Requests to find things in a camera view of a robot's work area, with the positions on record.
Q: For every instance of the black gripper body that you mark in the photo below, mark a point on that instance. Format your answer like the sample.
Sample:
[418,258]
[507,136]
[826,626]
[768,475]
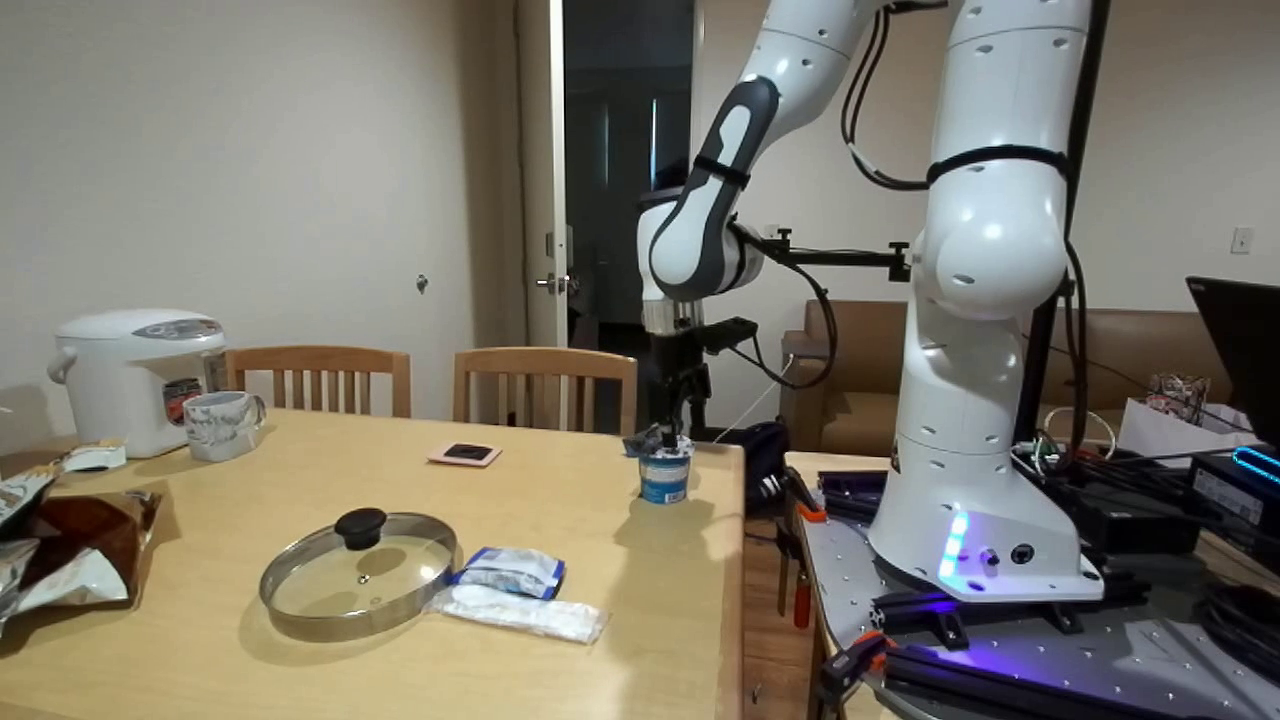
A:
[675,369]

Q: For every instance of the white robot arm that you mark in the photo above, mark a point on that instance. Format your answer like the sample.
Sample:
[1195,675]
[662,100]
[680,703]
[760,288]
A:
[989,253]

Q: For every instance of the right wooden chair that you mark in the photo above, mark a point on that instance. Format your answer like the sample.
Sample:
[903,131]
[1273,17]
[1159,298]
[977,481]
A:
[546,386]

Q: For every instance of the wooden chair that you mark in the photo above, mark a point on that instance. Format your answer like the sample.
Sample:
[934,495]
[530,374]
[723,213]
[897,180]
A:
[546,386]
[323,378]

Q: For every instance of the brown leather sofa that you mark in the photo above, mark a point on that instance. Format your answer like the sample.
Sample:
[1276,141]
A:
[844,369]

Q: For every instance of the glass pot lid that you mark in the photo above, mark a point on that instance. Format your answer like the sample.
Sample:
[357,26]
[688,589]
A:
[360,574]

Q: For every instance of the left wooden chair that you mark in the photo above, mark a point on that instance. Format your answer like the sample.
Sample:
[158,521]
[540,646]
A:
[323,378]

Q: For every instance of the clear plastic cup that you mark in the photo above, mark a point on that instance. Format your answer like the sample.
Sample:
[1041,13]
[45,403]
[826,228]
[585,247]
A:
[223,425]

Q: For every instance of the white electric water boiler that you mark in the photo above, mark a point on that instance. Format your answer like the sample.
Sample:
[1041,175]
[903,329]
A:
[131,374]

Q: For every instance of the black monitor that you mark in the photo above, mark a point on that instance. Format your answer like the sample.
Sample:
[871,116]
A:
[1244,335]

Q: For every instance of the brown snack bag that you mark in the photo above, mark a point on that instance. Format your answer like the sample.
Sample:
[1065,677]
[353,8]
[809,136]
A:
[121,526]

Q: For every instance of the small white wrapper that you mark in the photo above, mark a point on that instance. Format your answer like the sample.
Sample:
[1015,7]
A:
[92,457]

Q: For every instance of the white crumpled wrapper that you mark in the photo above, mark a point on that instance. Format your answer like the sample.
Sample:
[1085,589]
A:
[84,577]

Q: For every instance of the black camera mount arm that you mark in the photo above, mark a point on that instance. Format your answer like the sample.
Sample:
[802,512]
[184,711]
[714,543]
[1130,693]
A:
[780,250]

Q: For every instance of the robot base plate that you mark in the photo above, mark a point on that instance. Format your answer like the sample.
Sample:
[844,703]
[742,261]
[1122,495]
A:
[1065,652]

